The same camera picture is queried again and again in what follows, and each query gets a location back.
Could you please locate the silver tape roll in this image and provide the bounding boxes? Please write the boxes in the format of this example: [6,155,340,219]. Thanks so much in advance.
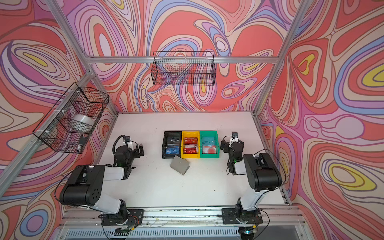
[71,115,95,133]

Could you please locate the black wire basket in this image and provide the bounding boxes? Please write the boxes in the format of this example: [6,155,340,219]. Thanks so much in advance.
[151,51,217,86]
[33,83,110,154]

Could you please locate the back black wire basket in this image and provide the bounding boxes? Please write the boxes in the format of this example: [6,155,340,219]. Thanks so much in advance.
[151,51,217,86]

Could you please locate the black plastic bin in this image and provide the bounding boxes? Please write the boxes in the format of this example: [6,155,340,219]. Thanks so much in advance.
[162,131,182,159]

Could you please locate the aluminium front rail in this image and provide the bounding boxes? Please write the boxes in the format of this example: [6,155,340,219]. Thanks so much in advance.
[59,205,307,229]

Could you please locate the yellow plastic bin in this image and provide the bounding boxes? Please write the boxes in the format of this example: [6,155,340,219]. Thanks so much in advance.
[181,131,201,159]

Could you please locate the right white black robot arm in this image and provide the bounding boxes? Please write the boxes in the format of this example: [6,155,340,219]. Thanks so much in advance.
[220,137,283,225]

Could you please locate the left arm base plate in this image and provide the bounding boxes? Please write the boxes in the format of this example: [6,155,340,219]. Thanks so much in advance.
[99,209,144,227]

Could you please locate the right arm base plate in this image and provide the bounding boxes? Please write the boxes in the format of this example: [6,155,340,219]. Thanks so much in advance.
[220,208,263,226]

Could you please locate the left black wire basket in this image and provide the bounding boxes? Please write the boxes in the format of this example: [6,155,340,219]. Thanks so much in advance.
[33,83,110,154]

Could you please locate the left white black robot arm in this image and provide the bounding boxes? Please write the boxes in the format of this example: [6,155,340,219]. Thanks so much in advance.
[59,136,144,228]

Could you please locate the green plastic bin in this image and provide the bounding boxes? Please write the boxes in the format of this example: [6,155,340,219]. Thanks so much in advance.
[200,131,220,159]

